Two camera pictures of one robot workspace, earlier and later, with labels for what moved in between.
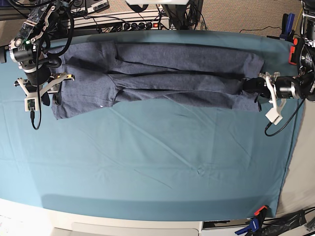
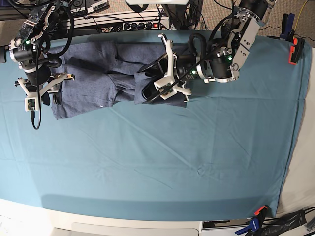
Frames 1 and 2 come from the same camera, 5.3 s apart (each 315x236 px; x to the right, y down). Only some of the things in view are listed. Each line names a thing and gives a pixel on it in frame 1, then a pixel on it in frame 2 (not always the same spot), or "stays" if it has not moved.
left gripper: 32,101 stays
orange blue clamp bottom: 256,223 stays
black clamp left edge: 3,54 stays
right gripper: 256,84 → 167,85
